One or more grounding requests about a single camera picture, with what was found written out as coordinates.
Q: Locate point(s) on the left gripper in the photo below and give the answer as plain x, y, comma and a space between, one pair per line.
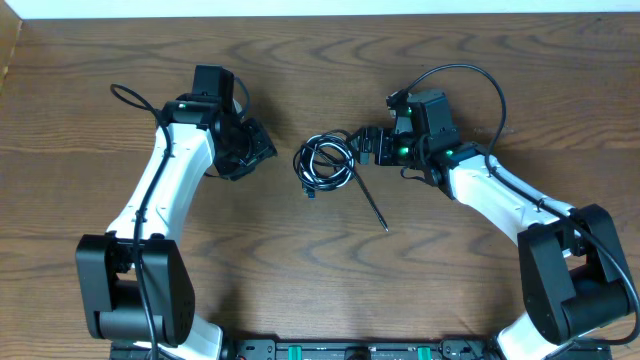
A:
265, 149

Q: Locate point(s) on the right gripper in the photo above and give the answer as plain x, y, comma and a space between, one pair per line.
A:
385, 137

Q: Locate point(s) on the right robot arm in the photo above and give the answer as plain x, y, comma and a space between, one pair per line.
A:
574, 275

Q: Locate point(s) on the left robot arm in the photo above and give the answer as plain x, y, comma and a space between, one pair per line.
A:
135, 288

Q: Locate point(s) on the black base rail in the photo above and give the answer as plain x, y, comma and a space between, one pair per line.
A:
267, 349

